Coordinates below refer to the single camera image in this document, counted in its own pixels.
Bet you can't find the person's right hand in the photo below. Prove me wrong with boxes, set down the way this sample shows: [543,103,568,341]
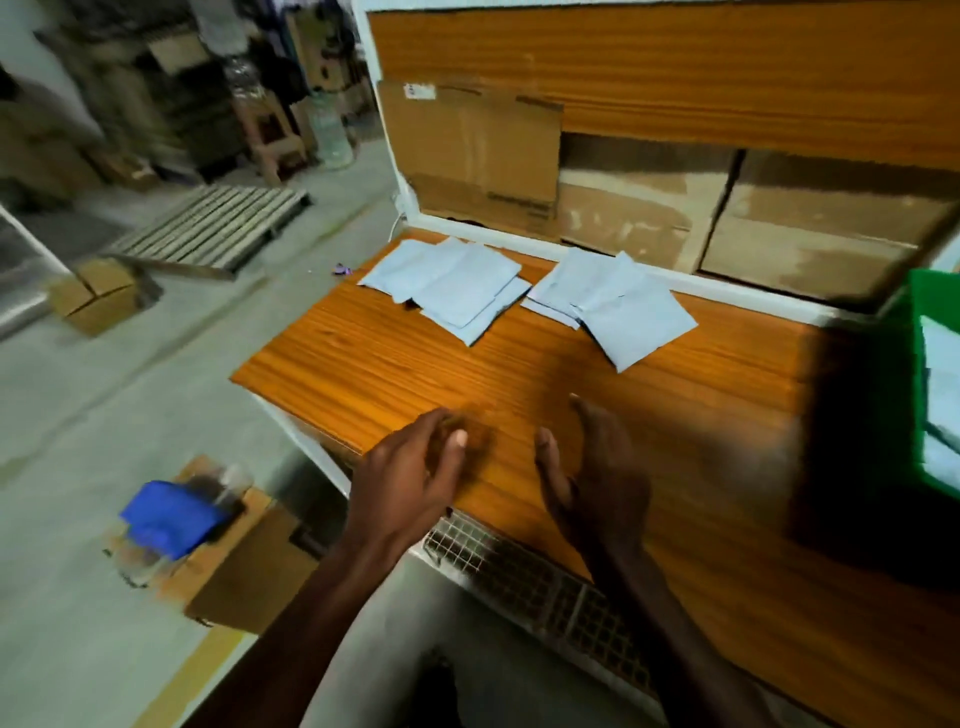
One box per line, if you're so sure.
[533,393,654,561]

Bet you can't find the person's left hand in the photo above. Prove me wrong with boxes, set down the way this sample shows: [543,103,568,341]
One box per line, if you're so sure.
[342,407,471,561]

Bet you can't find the person's right forearm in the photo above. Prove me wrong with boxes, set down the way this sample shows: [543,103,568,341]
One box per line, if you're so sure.
[588,543,785,728]

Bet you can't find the person's left forearm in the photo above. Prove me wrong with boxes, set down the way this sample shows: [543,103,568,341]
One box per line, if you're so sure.
[182,541,411,728]

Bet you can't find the white paper pouch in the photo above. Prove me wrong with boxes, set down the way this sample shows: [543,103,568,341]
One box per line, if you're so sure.
[420,276,533,348]
[579,276,699,375]
[525,246,648,321]
[520,297,583,332]
[411,241,523,330]
[357,238,453,304]

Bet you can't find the clear plastic bag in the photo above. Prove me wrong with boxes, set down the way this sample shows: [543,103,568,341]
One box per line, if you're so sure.
[111,460,255,589]

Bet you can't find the blue cloth bundle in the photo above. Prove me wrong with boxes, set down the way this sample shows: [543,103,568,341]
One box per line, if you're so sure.
[119,480,232,563]

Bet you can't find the flattened cardboard sheet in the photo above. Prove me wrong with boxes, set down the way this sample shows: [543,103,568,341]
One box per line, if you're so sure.
[377,79,564,243]

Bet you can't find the wooden pallet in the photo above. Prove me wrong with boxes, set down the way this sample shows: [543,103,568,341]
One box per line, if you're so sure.
[103,183,314,282]

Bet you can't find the large clear water bottle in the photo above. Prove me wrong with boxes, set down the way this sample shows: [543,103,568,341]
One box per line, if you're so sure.
[306,88,355,171]

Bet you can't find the large brown cardboard box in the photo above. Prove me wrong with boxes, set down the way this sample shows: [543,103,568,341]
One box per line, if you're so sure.
[699,148,960,307]

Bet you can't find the wooden stool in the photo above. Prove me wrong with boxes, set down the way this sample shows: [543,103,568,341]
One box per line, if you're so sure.
[234,88,310,186]

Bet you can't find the green plastic crate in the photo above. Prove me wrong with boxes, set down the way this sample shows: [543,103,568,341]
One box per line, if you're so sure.
[896,267,960,501]

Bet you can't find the small closed cardboard box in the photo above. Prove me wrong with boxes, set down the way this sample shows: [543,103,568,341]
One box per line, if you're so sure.
[47,257,145,338]

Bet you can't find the white papers in crate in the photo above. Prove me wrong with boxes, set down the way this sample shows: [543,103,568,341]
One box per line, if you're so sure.
[920,315,960,494]

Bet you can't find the wooden back panel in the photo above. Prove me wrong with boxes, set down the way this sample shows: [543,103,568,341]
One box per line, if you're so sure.
[366,6,960,175]

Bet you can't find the small clear plastic bottle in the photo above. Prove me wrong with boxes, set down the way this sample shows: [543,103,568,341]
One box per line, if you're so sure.
[223,54,265,104]

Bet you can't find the stack of cardboard boxes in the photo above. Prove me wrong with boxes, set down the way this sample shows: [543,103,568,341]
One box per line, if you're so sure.
[33,0,252,185]

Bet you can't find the wire mesh shelf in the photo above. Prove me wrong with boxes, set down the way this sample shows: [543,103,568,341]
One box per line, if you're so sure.
[422,508,655,697]

